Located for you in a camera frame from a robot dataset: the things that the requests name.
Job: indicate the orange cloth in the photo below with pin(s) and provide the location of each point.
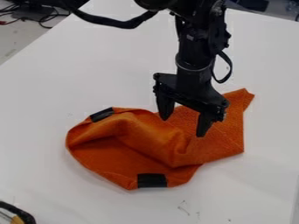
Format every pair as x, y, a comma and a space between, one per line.
155, 145

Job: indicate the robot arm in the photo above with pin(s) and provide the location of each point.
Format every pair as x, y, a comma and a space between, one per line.
196, 32

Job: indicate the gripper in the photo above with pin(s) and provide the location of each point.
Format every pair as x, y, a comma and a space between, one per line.
192, 86

